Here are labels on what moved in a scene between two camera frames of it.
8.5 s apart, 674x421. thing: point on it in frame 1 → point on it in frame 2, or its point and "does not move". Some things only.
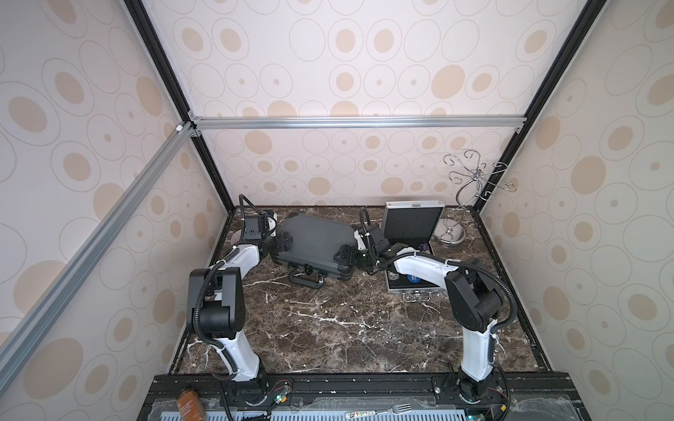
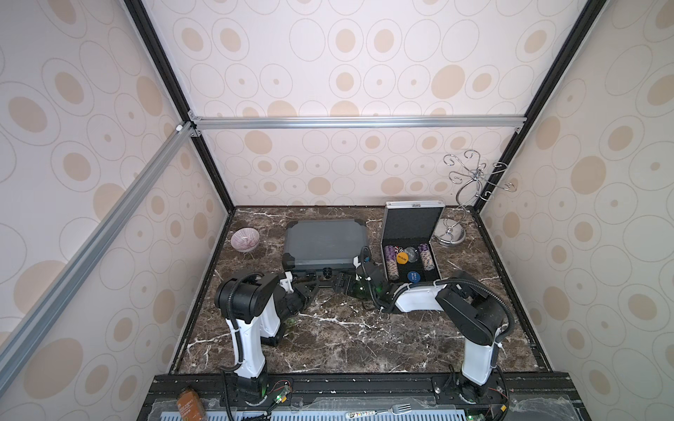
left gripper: x=285 y=242 → x=304 y=296
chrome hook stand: x=475 y=182 does not move
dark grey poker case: x=314 y=245 does not move
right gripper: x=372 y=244 → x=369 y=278
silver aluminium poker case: x=412 y=224 does not move
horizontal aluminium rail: x=513 y=122 does not move
